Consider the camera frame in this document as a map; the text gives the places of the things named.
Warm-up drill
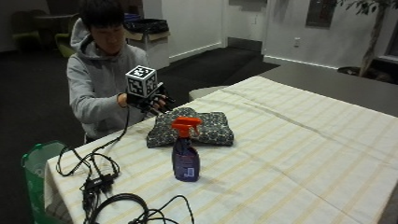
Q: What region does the black cable bundle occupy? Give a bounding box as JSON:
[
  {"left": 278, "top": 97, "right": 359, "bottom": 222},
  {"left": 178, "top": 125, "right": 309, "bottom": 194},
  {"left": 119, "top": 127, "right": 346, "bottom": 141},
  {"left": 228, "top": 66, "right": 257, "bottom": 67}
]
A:
[{"left": 55, "top": 105, "right": 197, "bottom": 224}]

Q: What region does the white marker cube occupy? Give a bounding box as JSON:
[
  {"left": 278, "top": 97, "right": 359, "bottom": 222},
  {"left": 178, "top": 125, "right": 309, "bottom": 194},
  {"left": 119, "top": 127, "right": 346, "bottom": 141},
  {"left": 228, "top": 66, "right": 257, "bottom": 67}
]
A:
[{"left": 124, "top": 64, "right": 160, "bottom": 99}]

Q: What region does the round dark table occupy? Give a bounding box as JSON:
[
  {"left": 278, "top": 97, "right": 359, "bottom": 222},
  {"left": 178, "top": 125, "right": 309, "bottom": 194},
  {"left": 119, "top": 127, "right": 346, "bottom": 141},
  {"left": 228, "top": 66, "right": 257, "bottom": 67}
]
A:
[{"left": 33, "top": 12, "right": 77, "bottom": 48}]

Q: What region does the dark wall frame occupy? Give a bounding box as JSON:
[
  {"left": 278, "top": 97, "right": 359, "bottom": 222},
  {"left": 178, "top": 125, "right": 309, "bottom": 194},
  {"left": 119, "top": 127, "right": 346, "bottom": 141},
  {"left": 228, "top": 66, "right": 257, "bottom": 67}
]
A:
[{"left": 305, "top": 0, "right": 338, "bottom": 29}]

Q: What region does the folded patterned grey cloth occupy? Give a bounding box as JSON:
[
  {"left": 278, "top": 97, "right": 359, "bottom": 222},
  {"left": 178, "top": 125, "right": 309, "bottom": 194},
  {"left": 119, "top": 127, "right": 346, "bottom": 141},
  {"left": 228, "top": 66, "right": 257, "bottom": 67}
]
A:
[{"left": 145, "top": 106, "right": 237, "bottom": 148}]

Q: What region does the white bin black liner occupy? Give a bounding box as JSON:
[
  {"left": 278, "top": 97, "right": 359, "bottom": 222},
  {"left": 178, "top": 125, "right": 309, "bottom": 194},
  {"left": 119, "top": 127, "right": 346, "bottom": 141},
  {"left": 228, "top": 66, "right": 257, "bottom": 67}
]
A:
[{"left": 124, "top": 18, "right": 172, "bottom": 70}]

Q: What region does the the person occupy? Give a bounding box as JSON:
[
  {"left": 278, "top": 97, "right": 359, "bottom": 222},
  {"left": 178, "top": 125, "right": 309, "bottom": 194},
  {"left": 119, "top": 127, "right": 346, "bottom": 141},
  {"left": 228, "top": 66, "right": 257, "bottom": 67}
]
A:
[{"left": 67, "top": 0, "right": 152, "bottom": 141}]

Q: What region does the green bag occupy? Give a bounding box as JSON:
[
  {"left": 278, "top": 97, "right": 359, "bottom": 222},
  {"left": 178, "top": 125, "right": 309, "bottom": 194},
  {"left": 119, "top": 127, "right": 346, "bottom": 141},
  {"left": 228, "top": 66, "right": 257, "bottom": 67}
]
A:
[{"left": 21, "top": 140, "right": 67, "bottom": 224}]

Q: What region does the green armchair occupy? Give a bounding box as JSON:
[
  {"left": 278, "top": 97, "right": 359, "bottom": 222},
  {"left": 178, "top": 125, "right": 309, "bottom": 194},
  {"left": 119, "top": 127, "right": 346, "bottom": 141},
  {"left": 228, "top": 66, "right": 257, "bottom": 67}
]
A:
[
  {"left": 53, "top": 14, "right": 81, "bottom": 59},
  {"left": 9, "top": 9, "right": 49, "bottom": 51}
]

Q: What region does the potted indoor tree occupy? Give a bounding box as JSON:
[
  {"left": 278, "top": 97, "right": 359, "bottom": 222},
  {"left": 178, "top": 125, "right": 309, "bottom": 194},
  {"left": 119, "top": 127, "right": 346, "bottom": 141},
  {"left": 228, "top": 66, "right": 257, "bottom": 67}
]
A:
[{"left": 335, "top": 0, "right": 398, "bottom": 84}]

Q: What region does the purple spray bottle orange trigger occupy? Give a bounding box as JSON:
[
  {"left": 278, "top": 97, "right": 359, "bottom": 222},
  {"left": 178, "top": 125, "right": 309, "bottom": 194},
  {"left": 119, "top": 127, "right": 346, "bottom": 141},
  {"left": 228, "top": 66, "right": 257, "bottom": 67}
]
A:
[{"left": 170, "top": 116, "right": 202, "bottom": 183}]

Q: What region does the striped cream tablecloth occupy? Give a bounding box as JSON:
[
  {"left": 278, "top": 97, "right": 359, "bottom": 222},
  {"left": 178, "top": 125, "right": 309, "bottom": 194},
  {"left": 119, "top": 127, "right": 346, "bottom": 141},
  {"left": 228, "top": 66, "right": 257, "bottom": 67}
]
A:
[{"left": 44, "top": 76, "right": 398, "bottom": 224}]

